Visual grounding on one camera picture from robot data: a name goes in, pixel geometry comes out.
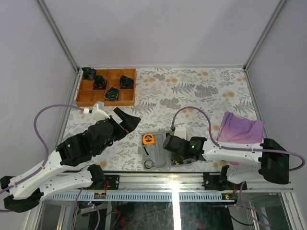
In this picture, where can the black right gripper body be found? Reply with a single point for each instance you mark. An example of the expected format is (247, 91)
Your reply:
(180, 156)

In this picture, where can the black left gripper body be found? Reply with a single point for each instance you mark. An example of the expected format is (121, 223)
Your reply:
(119, 132)

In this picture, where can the orange tape measure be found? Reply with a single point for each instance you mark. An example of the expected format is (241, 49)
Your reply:
(147, 139)

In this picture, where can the grey plastic tool case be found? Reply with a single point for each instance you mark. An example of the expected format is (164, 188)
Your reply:
(160, 156)

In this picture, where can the black electrical tape roll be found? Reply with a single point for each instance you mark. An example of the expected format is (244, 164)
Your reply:
(148, 164)

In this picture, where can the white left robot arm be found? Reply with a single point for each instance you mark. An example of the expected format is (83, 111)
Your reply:
(27, 190)

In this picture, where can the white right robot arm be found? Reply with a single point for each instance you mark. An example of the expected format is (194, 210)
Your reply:
(267, 160)

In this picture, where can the orange wooden compartment tray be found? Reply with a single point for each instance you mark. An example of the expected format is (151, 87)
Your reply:
(87, 97)

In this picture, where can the black blue tape roll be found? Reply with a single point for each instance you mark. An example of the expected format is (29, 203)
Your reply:
(112, 94)

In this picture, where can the black tape roll right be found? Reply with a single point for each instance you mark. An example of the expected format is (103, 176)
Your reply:
(126, 82)

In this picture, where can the purple princess print bag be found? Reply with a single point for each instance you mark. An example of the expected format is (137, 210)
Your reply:
(236, 129)

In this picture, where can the black tape roll top-left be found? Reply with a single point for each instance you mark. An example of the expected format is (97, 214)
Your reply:
(89, 73)

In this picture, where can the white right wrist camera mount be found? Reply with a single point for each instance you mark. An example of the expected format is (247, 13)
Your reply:
(181, 132)

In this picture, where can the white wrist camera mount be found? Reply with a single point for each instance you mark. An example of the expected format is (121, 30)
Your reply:
(181, 132)
(97, 112)

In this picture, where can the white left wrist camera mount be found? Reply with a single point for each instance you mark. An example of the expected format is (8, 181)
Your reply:
(97, 112)

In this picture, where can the aluminium front rail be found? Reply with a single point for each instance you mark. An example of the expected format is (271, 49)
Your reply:
(184, 181)

